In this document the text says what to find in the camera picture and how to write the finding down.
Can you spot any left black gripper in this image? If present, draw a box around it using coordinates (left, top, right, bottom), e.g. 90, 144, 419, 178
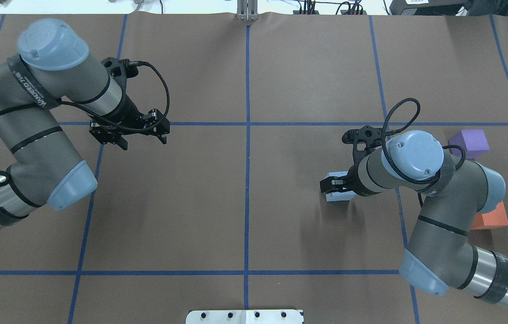
89, 100, 170, 150

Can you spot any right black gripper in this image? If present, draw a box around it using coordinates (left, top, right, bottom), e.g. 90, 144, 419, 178
320, 166, 373, 197

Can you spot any light blue foam block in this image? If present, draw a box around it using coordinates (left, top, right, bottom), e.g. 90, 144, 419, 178
325, 171, 357, 203

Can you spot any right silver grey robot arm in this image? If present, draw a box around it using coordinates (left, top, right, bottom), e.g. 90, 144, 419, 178
320, 126, 508, 308

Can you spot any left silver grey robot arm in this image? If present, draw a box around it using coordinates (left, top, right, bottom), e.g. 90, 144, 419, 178
0, 18, 170, 230

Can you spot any purple foam block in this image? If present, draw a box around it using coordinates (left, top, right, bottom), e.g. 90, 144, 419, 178
448, 129, 490, 159

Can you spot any orange foam block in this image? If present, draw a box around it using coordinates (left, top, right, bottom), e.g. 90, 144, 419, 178
470, 201, 508, 230

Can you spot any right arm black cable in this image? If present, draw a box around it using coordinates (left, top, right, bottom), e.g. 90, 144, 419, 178
380, 98, 467, 220

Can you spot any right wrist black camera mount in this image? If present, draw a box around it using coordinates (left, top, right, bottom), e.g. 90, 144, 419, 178
342, 126, 382, 164

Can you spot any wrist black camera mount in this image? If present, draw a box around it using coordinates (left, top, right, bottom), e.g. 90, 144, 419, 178
101, 57, 139, 92
342, 126, 382, 164

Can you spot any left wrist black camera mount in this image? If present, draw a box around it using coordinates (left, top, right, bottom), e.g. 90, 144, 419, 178
101, 57, 139, 92

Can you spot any white camera stand pedestal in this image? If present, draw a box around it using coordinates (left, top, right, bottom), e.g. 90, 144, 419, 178
185, 309, 305, 324

